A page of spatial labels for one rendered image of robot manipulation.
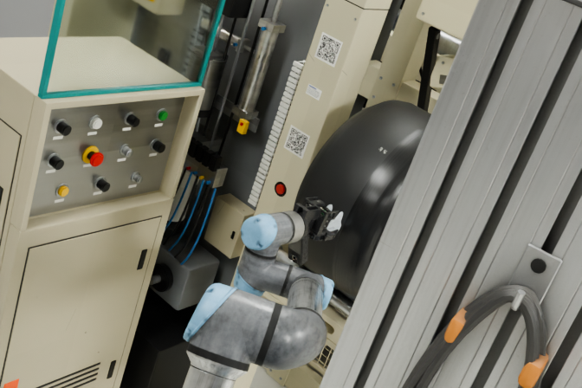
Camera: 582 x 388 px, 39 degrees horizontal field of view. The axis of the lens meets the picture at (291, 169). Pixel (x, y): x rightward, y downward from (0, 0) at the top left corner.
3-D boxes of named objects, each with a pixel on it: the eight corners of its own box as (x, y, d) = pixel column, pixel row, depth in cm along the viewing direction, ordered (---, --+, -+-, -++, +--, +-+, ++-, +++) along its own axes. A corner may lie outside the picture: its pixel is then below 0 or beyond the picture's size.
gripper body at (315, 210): (340, 211, 200) (313, 216, 190) (327, 242, 202) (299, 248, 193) (317, 196, 204) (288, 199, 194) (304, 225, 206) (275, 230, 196)
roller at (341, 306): (274, 244, 243) (281, 248, 247) (266, 257, 243) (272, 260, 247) (366, 311, 226) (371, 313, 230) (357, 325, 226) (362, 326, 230)
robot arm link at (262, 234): (232, 243, 184) (244, 209, 182) (262, 237, 193) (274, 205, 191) (258, 260, 180) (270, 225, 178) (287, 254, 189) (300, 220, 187)
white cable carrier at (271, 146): (247, 201, 258) (294, 60, 239) (257, 198, 261) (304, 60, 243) (257, 209, 255) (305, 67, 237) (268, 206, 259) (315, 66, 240)
